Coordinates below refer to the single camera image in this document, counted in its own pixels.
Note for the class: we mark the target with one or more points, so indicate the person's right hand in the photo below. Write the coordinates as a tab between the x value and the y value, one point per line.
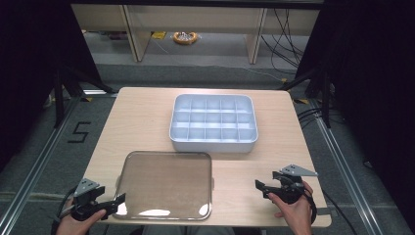
298	213

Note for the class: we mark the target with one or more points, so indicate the white compartment storage box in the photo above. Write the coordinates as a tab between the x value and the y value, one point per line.
213	122

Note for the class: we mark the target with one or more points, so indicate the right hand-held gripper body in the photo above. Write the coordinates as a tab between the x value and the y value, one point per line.
290	187

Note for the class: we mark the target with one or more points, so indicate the person's left hand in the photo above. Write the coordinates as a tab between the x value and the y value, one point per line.
76	226

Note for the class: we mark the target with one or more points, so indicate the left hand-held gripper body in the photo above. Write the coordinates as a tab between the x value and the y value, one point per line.
85	199

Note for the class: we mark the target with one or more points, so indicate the beige desk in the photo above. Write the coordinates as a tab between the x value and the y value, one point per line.
195	19

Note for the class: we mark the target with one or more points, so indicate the black curtain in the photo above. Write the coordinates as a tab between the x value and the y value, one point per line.
375	81
29	65

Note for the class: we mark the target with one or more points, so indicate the black metal stand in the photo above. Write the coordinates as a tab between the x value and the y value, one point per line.
324	98
60	98

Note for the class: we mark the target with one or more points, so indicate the clear plastic lid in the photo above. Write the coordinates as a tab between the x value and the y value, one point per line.
164	184

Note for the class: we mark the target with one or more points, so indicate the aluminium floor rail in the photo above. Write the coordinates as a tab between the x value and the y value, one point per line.
342	156
39	163

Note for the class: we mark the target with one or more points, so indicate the yellow flat item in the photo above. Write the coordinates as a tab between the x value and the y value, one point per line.
159	35

